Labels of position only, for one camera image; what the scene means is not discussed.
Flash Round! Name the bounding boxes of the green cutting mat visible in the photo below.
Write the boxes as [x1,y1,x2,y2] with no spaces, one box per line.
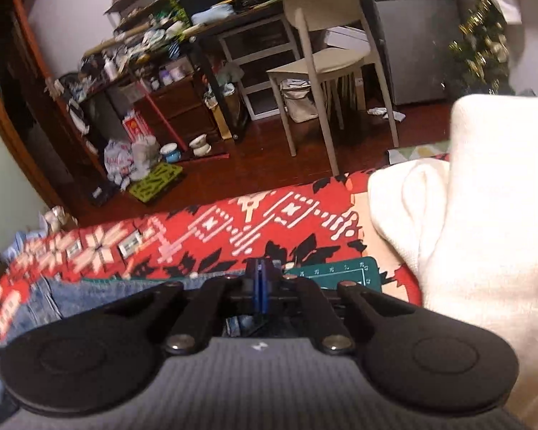
[83,257,379,288]

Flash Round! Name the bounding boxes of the brown paper bag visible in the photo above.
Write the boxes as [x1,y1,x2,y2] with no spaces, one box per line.
[204,94,235,140]

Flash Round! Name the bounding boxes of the beige chair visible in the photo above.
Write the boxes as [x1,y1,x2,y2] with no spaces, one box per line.
[266,0,401,175]

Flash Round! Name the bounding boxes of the white knit garment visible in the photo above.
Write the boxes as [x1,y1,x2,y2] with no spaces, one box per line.
[368,94,538,428]

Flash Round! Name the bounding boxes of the black box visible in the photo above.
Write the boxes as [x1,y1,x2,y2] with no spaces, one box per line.
[89,181,118,207]

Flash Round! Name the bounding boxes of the white ceramic bowl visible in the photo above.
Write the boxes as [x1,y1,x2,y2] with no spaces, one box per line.
[188,134,212,157]

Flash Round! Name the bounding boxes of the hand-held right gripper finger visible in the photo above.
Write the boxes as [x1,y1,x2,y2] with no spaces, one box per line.
[102,258,261,356]
[261,258,416,356]

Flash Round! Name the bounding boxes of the patterned floor mat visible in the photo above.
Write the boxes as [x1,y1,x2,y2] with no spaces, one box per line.
[388,141,451,165]

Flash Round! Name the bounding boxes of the red printed blanket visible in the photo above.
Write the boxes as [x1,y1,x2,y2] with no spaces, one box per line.
[0,168,424,354]

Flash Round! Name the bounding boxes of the dark wooden wardrobe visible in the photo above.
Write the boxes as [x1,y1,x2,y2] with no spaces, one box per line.
[0,0,110,218]

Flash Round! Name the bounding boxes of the grey refrigerator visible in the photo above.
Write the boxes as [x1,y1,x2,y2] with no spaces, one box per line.
[361,0,466,106]

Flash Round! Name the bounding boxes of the white paper scraps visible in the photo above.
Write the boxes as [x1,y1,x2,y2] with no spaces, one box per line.
[367,107,406,123]

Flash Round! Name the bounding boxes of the white storage bag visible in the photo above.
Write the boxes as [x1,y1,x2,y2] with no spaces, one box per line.
[280,80,320,124]

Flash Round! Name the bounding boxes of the dark desk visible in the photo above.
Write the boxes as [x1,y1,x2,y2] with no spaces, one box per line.
[179,0,377,142]

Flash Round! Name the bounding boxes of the blue jeans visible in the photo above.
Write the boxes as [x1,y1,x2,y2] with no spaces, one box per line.
[0,271,274,350]

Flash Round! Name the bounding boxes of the wooden drawer cabinet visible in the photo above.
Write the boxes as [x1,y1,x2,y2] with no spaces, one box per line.
[132,76,220,149]

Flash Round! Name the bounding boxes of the white plastic bag red print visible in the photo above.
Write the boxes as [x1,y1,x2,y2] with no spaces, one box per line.
[104,139,135,181]

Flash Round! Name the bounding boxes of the cluttered desk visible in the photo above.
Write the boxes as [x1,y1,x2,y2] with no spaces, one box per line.
[217,14,305,121]

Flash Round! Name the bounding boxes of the lime green plastic rack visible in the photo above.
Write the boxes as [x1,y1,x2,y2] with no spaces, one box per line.
[129,161,184,203]

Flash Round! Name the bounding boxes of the grey plastic bag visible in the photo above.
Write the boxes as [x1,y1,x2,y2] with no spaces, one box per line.
[132,135,161,175]

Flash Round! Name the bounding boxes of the light blue pouch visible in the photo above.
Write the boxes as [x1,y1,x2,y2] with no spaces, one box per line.
[190,4,235,26]

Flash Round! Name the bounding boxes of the red and white carton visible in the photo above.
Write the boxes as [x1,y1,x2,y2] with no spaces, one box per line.
[122,114,154,144]

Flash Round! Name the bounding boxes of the small Christmas tree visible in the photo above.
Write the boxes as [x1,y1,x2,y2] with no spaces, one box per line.
[448,0,513,96]

